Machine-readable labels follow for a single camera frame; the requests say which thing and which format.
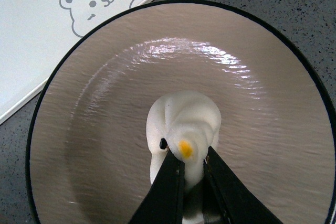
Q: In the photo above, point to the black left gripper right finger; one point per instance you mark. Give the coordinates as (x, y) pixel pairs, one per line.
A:
(226, 199)

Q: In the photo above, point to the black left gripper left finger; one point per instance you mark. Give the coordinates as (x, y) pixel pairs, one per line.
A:
(164, 201)

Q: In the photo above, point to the white steamed bun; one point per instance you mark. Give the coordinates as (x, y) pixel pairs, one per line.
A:
(190, 122)

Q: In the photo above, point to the beige plate with black rim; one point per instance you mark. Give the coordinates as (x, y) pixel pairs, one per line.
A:
(181, 76)

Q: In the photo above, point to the cream bear print tray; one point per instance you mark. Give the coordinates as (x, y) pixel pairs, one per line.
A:
(35, 36)

